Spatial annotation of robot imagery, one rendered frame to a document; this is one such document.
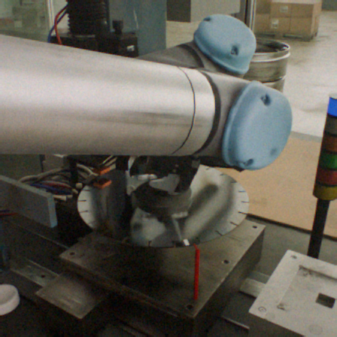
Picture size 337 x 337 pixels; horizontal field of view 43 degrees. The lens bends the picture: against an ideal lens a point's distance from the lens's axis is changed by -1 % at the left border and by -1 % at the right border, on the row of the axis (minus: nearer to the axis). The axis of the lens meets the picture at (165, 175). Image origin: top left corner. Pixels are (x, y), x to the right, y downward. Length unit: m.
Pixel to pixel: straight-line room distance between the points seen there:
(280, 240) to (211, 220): 0.36
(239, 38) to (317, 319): 0.41
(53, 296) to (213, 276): 0.29
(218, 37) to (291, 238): 0.70
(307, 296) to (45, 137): 0.53
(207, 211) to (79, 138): 0.53
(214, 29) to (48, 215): 0.44
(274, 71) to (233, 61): 0.91
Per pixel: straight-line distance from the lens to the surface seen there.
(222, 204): 0.81
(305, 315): 0.69
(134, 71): 0.31
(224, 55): 0.51
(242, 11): 1.81
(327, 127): 0.79
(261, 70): 1.39
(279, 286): 0.72
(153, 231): 0.73
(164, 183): 0.74
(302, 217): 1.19
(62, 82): 0.27
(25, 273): 0.99
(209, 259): 0.84
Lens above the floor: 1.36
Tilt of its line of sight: 27 degrees down
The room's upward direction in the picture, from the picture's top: straight up
